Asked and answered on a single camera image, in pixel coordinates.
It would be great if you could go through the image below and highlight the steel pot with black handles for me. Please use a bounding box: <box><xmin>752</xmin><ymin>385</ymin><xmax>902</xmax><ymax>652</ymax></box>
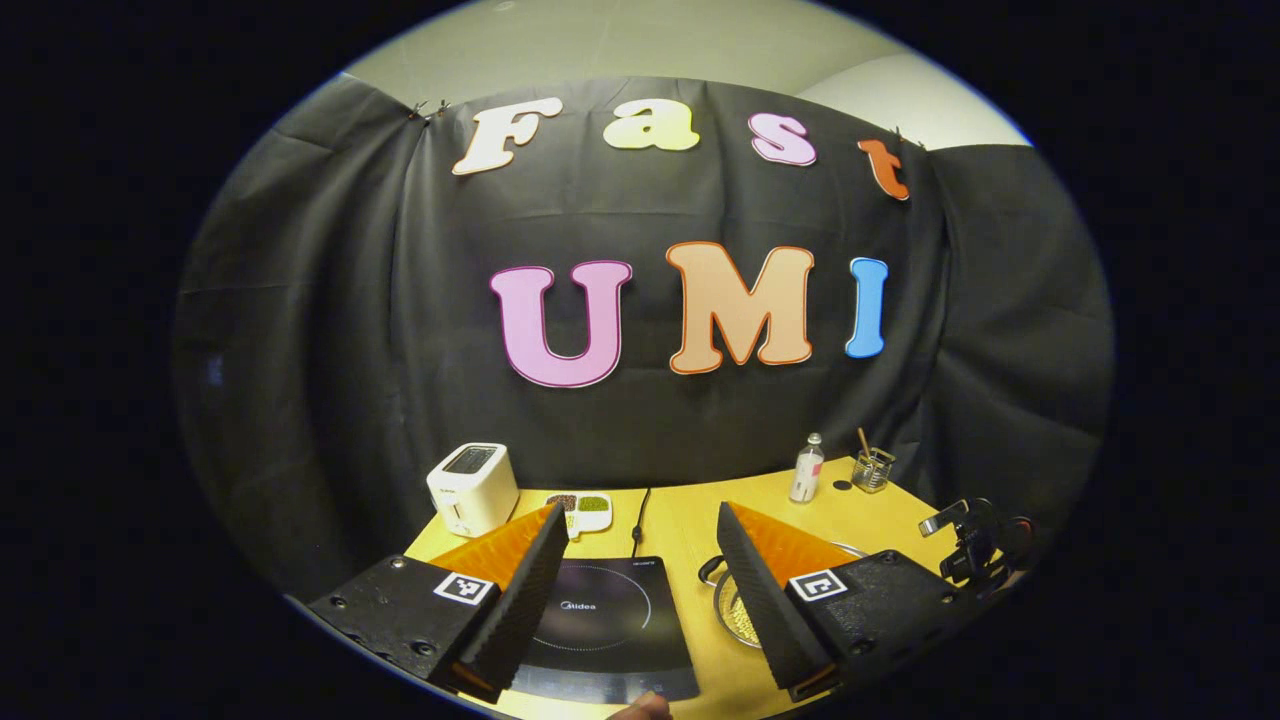
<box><xmin>697</xmin><ymin>542</ymin><xmax>871</xmax><ymax>651</ymax></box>

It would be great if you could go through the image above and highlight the small clear plastic bottle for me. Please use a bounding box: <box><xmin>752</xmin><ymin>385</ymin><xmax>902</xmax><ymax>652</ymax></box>
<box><xmin>789</xmin><ymin>433</ymin><xmax>826</xmax><ymax>504</ymax></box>

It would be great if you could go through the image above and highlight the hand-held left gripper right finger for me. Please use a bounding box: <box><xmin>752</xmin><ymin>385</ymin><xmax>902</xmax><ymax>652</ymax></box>
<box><xmin>715</xmin><ymin>500</ymin><xmax>986</xmax><ymax>703</ymax></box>

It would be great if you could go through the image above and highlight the pile of yellow soybeans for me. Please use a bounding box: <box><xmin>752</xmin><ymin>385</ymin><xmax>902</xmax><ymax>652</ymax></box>
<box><xmin>724</xmin><ymin>590</ymin><xmax>764</xmax><ymax>647</ymax></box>

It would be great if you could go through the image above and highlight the small glass cup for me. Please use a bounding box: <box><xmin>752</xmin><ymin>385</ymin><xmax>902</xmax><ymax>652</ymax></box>
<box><xmin>851</xmin><ymin>447</ymin><xmax>896</xmax><ymax>494</ymax></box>

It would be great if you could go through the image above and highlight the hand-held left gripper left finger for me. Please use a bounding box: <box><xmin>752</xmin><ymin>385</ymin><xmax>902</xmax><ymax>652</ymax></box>
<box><xmin>305</xmin><ymin>500</ymin><xmax>571</xmax><ymax>704</ymax></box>

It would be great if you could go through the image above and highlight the black induction cooktop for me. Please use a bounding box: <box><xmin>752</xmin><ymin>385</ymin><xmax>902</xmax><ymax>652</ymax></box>
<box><xmin>505</xmin><ymin>555</ymin><xmax>701</xmax><ymax>704</ymax></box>

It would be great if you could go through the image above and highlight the white divided dish of beans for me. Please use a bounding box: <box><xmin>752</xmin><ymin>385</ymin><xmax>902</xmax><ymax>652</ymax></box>
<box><xmin>545</xmin><ymin>492</ymin><xmax>613</xmax><ymax>541</ymax></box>

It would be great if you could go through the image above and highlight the white toaster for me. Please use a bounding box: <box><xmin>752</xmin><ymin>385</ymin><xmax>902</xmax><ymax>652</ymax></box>
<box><xmin>426</xmin><ymin>443</ymin><xmax>521</xmax><ymax>539</ymax></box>

